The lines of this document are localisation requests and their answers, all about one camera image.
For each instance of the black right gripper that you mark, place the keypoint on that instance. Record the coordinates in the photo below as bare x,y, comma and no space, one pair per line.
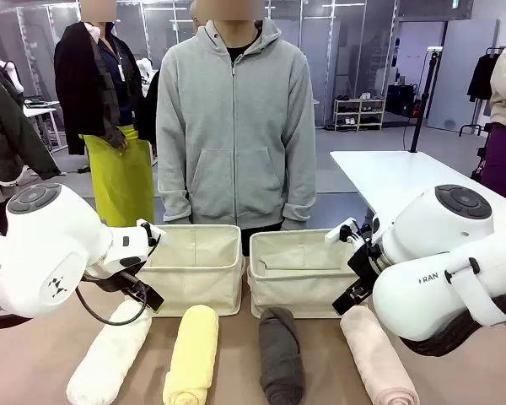
367,266

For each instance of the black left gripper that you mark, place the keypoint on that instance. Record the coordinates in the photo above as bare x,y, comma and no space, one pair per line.
118,282

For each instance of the pink towel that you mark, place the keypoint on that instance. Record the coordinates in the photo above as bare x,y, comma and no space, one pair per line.
375,358

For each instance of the yellow towel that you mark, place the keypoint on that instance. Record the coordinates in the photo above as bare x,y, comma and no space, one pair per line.
192,354

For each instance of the white towel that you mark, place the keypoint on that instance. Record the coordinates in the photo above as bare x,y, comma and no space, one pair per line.
105,363

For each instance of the dark grey towel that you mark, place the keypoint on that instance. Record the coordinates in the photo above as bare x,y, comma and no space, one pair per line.
278,358

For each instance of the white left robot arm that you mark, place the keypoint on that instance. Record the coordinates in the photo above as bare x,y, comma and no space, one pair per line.
46,236

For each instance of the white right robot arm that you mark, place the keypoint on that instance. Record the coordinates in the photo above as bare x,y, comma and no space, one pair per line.
426,236

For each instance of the bystander hand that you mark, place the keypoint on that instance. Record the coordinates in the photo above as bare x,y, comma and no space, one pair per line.
119,141

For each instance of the beige fabric basket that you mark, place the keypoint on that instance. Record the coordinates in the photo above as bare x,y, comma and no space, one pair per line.
295,295
194,287

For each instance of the person with yellow skirt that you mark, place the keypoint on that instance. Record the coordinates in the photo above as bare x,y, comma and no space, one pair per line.
118,185

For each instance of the white side table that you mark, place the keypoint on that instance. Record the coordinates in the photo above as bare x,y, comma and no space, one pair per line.
383,169

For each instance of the white shoe rack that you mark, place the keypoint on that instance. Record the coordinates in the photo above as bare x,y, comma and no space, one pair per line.
358,114

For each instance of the person in grey hoodie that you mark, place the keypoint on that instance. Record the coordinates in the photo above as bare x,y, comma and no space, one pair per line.
236,126

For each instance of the black bags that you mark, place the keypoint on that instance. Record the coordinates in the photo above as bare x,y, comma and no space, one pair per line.
400,99

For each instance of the black tripod pole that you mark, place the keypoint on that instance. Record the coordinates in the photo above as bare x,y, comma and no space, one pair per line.
421,105

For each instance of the person in dark green jacket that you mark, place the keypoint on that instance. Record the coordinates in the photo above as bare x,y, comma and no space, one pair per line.
4,139

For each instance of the white background desk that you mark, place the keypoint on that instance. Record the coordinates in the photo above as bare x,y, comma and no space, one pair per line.
42,110

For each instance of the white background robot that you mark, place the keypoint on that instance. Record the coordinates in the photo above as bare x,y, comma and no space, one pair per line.
146,69
10,80

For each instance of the clothes rack with black garment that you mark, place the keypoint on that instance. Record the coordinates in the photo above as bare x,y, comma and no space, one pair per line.
482,80

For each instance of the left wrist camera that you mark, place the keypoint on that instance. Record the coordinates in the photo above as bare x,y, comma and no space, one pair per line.
145,230

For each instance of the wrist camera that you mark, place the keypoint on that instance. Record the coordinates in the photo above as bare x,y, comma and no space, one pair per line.
337,232
145,230

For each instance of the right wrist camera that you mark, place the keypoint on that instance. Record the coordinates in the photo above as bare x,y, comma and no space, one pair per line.
337,232

